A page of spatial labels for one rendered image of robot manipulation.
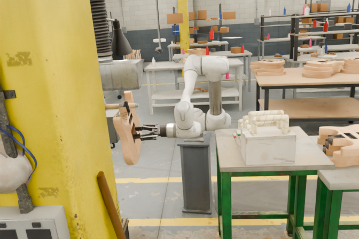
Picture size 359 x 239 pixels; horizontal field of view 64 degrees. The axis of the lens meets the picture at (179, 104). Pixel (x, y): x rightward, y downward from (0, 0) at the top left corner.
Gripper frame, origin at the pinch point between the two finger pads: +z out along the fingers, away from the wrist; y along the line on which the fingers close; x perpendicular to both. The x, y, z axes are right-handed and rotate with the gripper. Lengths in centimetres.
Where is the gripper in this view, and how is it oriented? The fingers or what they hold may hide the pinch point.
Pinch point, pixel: (134, 132)
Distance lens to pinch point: 182.7
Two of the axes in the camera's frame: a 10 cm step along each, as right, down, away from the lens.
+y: 0.3, -5.5, 8.3
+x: -0.9, -8.3, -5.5
